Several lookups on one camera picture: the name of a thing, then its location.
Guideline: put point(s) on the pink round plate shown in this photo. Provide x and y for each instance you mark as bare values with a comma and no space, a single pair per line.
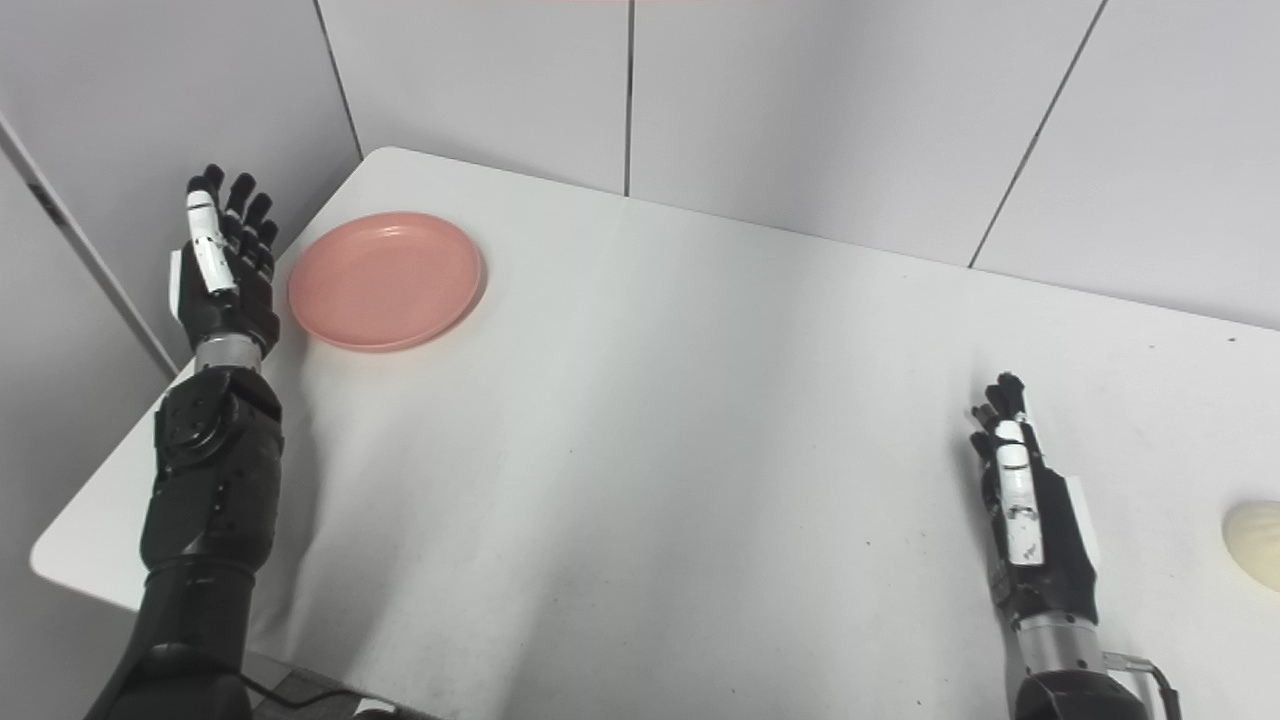
385,280

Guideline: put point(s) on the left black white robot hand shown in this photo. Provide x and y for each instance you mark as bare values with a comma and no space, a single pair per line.
225,290

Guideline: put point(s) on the white steamed bun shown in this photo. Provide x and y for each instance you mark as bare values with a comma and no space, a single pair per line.
1255,545

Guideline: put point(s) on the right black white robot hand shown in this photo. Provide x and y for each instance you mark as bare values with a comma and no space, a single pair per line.
1040,540

